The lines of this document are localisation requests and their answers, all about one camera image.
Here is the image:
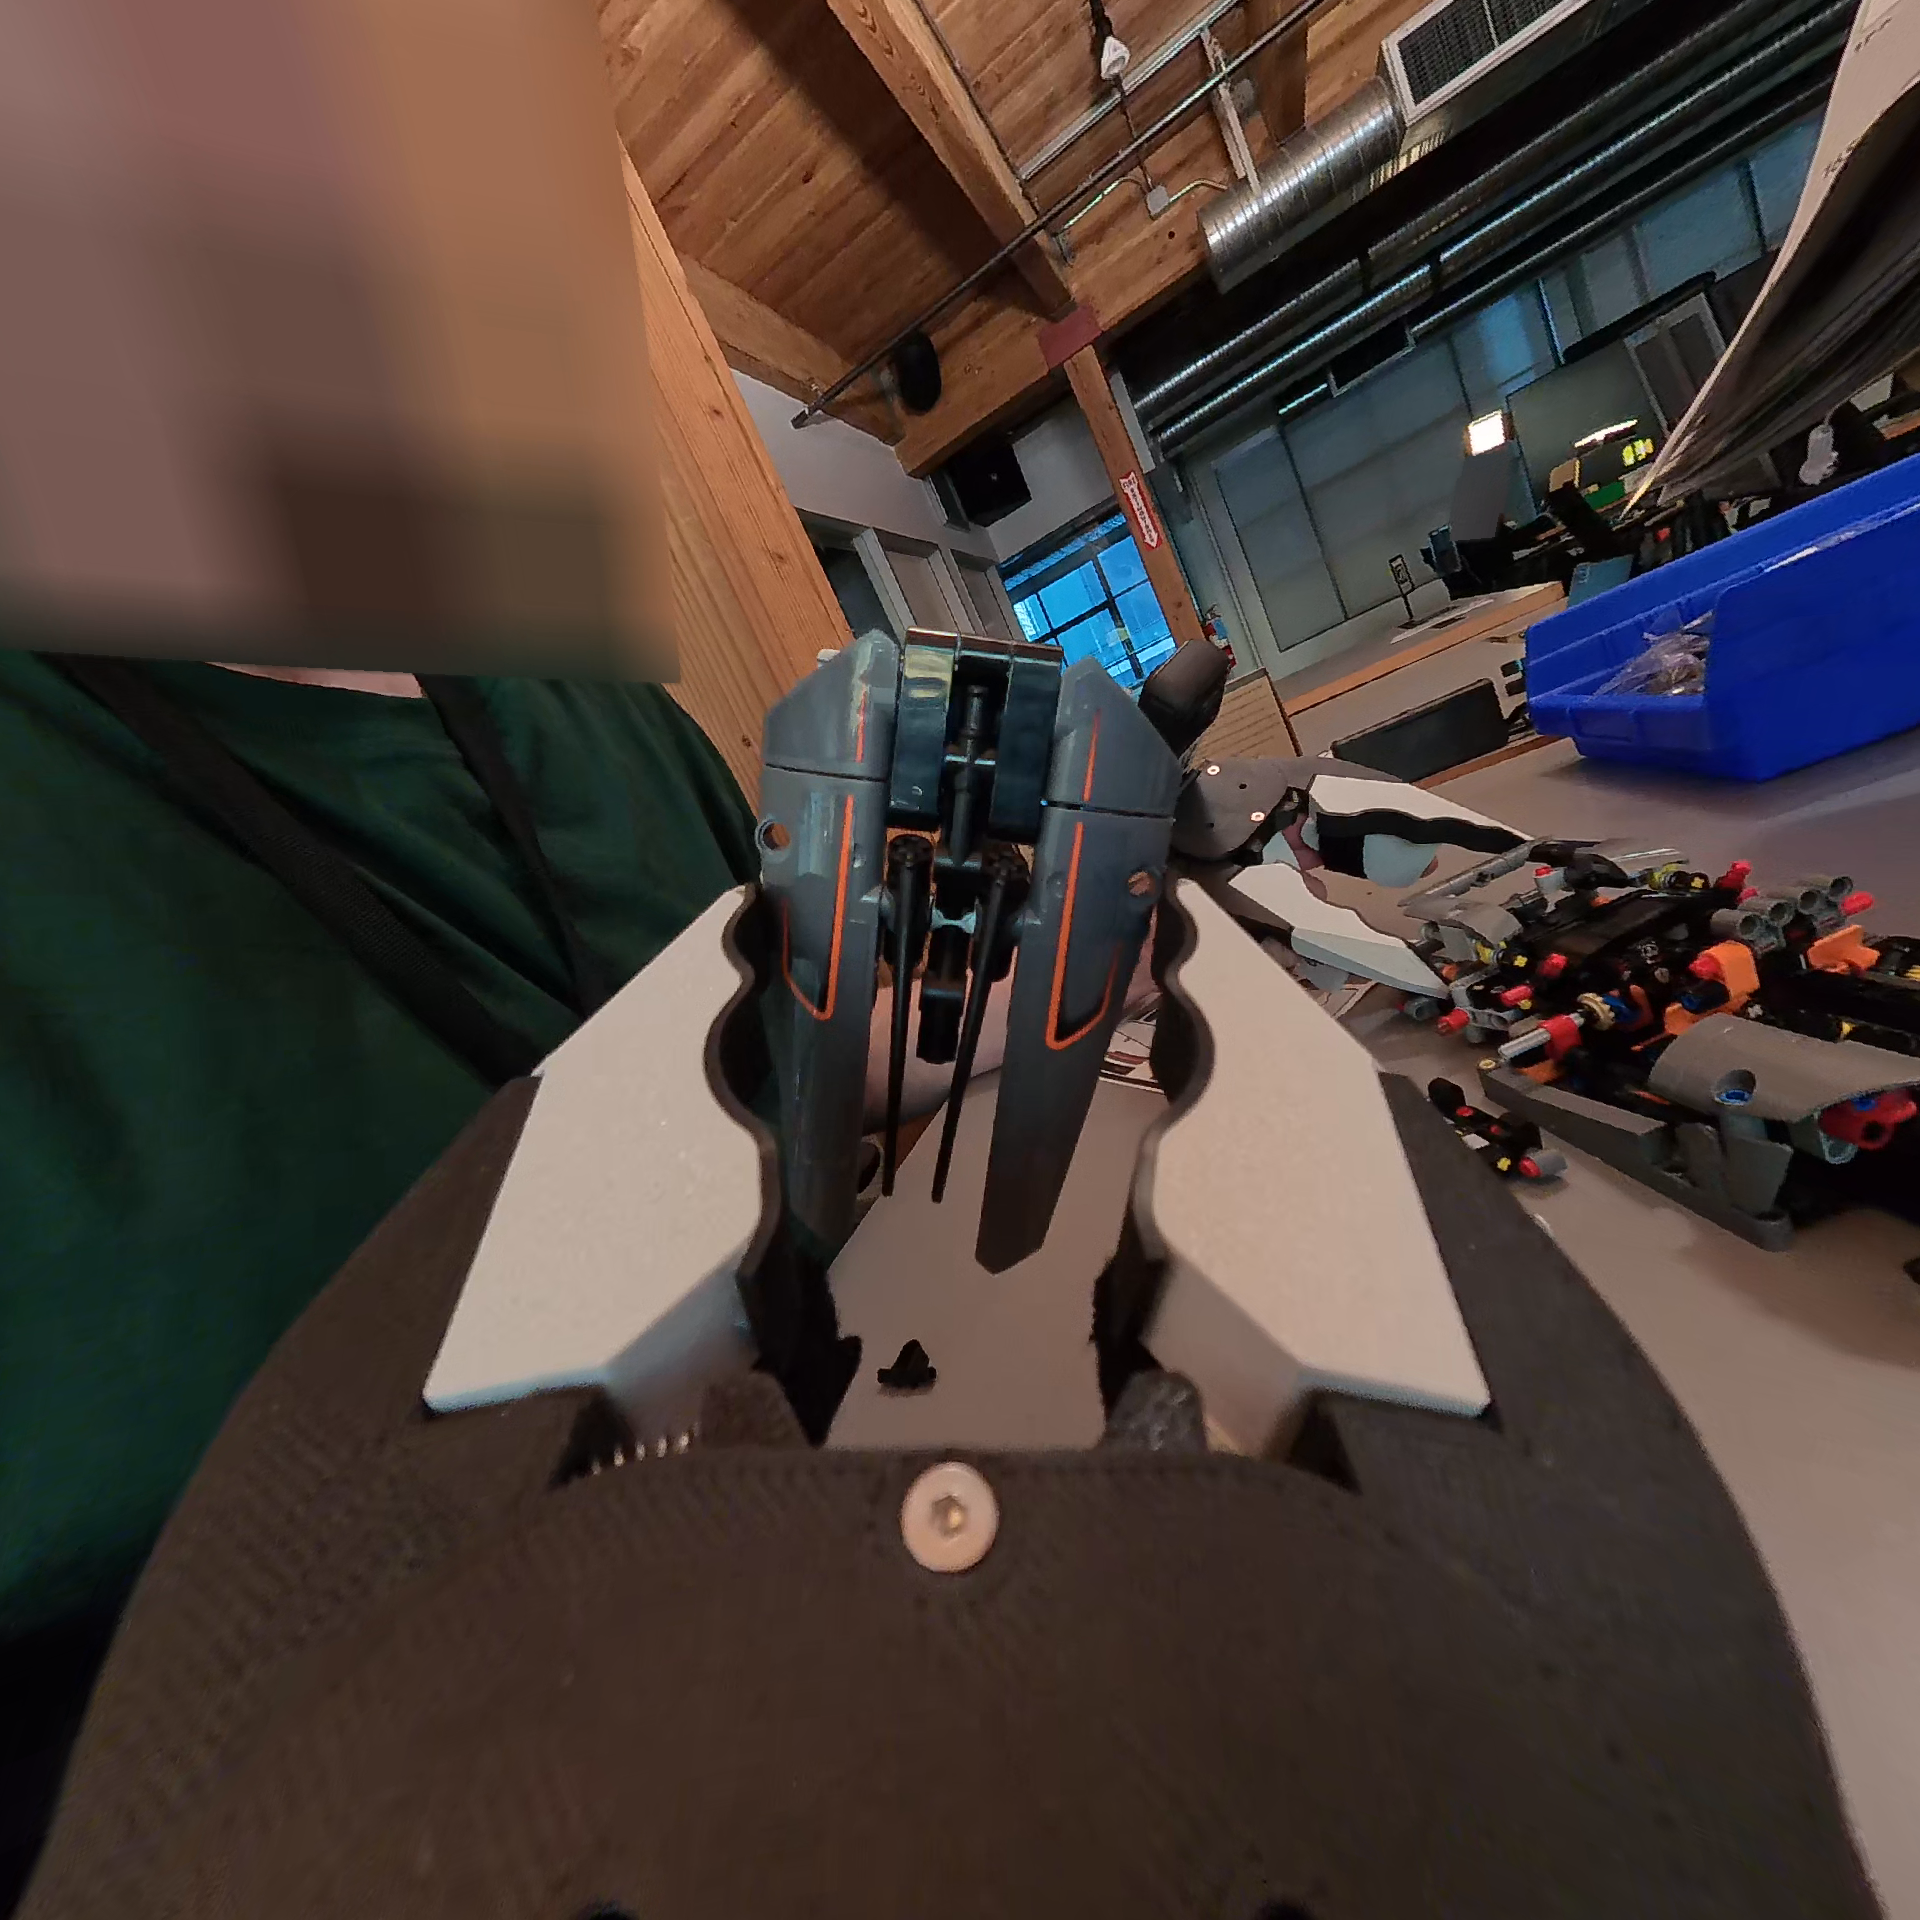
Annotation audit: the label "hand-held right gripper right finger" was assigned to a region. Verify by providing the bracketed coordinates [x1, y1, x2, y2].
[1126, 880, 1497, 1453]

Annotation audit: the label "black lego piece red ends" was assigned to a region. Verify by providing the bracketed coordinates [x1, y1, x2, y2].
[1423, 1077, 1567, 1184]

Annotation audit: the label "white air vent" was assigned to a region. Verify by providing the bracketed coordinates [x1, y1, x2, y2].
[1381, 0, 1629, 120]

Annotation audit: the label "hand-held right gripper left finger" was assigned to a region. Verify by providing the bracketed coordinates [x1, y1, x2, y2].
[422, 882, 783, 1422]

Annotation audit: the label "black wall speaker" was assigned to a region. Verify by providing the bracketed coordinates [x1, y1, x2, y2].
[937, 434, 1038, 528]

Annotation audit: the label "silver ventilation duct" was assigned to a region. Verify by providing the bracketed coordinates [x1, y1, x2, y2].
[1200, 83, 1413, 294]

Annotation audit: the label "dark grey orange-striped lego assembly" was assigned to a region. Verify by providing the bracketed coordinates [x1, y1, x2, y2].
[756, 631, 1185, 1277]

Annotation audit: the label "stack of instruction booklets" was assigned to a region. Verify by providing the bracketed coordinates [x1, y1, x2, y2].
[1656, 0, 1920, 506]

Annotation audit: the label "lego car chassis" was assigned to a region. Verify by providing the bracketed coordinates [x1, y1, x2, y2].
[1401, 854, 1920, 1251]

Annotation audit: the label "blue plastic bin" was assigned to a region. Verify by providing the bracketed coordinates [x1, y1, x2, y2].
[1523, 456, 1920, 784]

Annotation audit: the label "clear plastic bags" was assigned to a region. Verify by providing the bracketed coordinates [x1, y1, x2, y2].
[1597, 612, 1715, 701]

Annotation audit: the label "black monitor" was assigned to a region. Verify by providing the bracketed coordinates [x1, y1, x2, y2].
[1332, 692, 1508, 784]

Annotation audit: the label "person's green shirt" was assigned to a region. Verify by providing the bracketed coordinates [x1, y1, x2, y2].
[0, 651, 759, 1652]

